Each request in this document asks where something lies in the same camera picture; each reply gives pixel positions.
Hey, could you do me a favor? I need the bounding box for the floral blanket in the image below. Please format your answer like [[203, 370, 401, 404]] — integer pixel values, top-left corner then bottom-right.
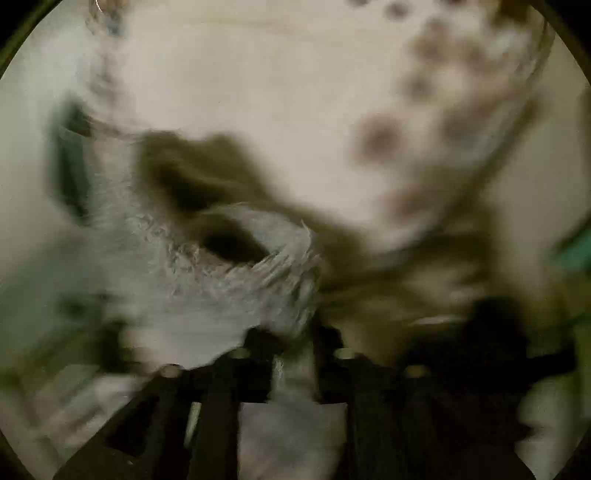
[[78, 0, 557, 296]]

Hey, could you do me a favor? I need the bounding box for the grey fluffy blanket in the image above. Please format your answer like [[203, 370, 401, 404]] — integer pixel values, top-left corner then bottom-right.
[[90, 115, 349, 480]]

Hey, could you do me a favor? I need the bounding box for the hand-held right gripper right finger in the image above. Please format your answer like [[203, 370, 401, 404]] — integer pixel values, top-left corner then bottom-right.
[[313, 323, 539, 480]]

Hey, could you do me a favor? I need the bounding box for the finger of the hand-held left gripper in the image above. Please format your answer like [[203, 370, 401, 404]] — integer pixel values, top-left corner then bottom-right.
[[48, 102, 94, 223]]

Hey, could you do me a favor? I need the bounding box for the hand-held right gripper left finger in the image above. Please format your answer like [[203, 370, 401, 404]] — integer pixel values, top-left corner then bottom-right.
[[53, 325, 278, 480]]

